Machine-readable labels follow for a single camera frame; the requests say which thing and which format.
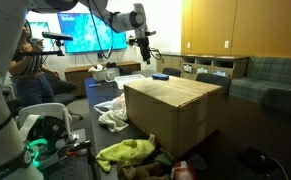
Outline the yellow microfiber cloth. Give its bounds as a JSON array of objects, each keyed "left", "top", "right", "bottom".
[{"left": 96, "top": 134, "right": 156, "bottom": 172}]

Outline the black camera on tripod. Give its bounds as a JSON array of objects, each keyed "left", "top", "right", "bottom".
[{"left": 20, "top": 32, "right": 73, "bottom": 56}]

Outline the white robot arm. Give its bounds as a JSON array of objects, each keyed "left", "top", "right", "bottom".
[{"left": 0, "top": 0, "right": 150, "bottom": 180}]

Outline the large cardboard box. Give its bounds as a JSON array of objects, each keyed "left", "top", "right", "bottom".
[{"left": 124, "top": 76, "right": 222, "bottom": 159}]

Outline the person in striped shirt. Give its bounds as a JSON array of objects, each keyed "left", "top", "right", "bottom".
[{"left": 8, "top": 21, "right": 59, "bottom": 107}]

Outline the green plaid sofa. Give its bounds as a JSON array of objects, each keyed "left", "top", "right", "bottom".
[{"left": 230, "top": 56, "right": 291, "bottom": 113}]

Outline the black office chair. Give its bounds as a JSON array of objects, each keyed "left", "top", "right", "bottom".
[{"left": 48, "top": 76, "right": 84, "bottom": 122}]

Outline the brown plush moose toy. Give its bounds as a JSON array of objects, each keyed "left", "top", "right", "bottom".
[{"left": 117, "top": 161, "right": 170, "bottom": 180}]

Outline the blue sponge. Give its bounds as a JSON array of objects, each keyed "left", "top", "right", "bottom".
[{"left": 152, "top": 73, "right": 169, "bottom": 80}]

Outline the white plastic bag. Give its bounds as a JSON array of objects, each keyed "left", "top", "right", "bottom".
[{"left": 94, "top": 93, "right": 126, "bottom": 114}]

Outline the white cloth rag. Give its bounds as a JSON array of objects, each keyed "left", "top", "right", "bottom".
[{"left": 98, "top": 110, "right": 128, "bottom": 132}]

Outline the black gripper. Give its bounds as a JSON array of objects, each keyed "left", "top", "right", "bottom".
[{"left": 128, "top": 35, "right": 151, "bottom": 64}]

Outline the clear plastic container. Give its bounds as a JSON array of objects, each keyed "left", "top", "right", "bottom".
[{"left": 114, "top": 74, "right": 144, "bottom": 90}]

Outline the wall mounted TV screen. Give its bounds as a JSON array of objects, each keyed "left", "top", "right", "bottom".
[{"left": 57, "top": 13, "right": 127, "bottom": 53}]

